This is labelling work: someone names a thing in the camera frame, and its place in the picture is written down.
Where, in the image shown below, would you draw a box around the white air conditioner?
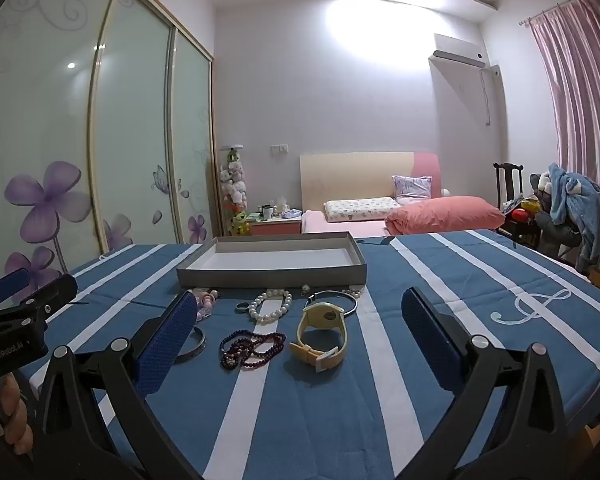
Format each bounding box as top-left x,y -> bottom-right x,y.
428,34 -> 486,68

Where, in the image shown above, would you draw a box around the pink curtain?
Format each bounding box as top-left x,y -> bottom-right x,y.
530,0 -> 600,241

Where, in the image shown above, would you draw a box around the grey cardboard tray box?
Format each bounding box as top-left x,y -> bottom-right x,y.
176,231 -> 368,289

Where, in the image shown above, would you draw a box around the dark red bead necklace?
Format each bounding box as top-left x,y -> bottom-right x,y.
219,330 -> 286,372

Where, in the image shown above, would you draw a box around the purple patterned pillow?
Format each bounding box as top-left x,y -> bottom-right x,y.
391,175 -> 433,206

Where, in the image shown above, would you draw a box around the blue white striped blanket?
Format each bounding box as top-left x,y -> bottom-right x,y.
17,230 -> 600,480

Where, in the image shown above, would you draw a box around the curtain rod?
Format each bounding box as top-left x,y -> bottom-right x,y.
518,0 -> 588,27

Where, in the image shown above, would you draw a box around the silver bangle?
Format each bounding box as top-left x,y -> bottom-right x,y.
172,326 -> 207,365

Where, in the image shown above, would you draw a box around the pink bed sheet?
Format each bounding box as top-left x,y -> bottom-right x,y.
301,210 -> 396,236

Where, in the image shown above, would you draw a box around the white patterned pillow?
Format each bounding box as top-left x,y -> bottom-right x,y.
323,197 -> 403,223

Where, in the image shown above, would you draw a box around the person's left hand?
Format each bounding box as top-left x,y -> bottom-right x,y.
0,374 -> 35,457

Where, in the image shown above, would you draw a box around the pink bead bracelet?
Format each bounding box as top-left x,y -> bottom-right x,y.
190,287 -> 221,321

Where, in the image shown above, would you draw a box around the beige pink headboard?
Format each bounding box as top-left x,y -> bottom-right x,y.
300,151 -> 441,211

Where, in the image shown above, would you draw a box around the dark grey clothes pile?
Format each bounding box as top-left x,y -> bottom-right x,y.
529,172 -> 581,262

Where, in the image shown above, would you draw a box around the pink beige nightstand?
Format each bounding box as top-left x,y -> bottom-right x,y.
250,210 -> 303,236

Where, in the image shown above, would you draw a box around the hanging plush toy stack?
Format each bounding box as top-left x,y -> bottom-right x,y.
219,145 -> 249,238

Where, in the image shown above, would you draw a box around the thin silver choker ring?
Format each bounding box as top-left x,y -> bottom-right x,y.
304,290 -> 359,317

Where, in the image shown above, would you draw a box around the folded pink quilt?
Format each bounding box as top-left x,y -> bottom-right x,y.
385,196 -> 506,236

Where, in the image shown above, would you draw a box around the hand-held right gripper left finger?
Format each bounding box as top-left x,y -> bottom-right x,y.
32,290 -> 201,480

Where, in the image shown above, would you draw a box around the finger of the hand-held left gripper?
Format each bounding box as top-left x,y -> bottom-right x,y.
17,274 -> 78,318
0,267 -> 31,305

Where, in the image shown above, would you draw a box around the white air conditioner pipe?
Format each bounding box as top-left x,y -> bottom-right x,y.
480,65 -> 498,127

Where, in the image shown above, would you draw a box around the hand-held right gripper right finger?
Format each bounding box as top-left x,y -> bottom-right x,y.
401,287 -> 573,480

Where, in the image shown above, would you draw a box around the sliding wardrobe with purple flowers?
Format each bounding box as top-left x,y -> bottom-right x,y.
0,0 -> 216,306

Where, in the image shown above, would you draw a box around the red and yellow toys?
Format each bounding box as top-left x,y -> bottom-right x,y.
502,197 -> 543,223

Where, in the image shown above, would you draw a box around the white pearl necklace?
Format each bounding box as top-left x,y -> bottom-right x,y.
248,289 -> 293,325

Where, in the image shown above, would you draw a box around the blue garment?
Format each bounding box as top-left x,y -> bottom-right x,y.
547,164 -> 600,273

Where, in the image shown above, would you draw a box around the yellow wrist watch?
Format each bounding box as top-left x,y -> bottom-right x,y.
289,302 -> 349,373

